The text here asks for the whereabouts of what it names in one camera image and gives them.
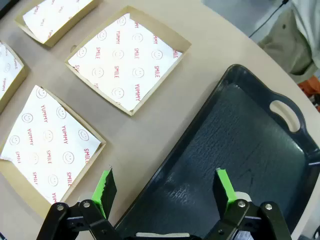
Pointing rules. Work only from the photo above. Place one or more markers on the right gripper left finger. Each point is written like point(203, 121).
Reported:
point(75, 220)

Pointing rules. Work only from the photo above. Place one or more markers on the brown cardboard box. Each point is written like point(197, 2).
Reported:
point(15, 85)
point(53, 42)
point(25, 190)
point(162, 31)

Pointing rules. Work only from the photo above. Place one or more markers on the person in beige sweater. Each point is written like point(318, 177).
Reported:
point(287, 45)

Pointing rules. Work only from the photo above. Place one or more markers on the orange stool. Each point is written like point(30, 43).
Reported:
point(312, 86)

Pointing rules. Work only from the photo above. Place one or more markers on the black plastic serving tray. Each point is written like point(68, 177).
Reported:
point(237, 150)

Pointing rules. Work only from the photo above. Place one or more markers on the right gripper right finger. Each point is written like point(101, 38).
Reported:
point(250, 220)

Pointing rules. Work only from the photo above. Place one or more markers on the white printed paper liner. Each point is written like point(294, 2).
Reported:
point(50, 17)
point(50, 140)
point(125, 62)
point(7, 67)

